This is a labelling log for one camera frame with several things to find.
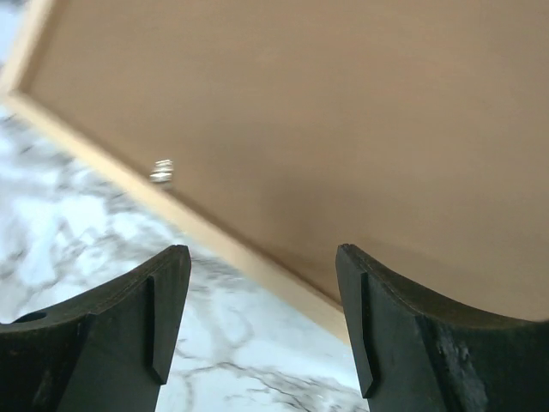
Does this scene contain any wooden picture frame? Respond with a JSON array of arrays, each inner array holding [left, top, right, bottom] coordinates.
[[1, 1, 548, 339]]

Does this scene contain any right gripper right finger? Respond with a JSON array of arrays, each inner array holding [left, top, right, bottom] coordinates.
[[335, 244, 548, 411]]

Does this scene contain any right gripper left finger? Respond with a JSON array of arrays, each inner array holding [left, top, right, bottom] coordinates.
[[1, 245, 191, 412]]

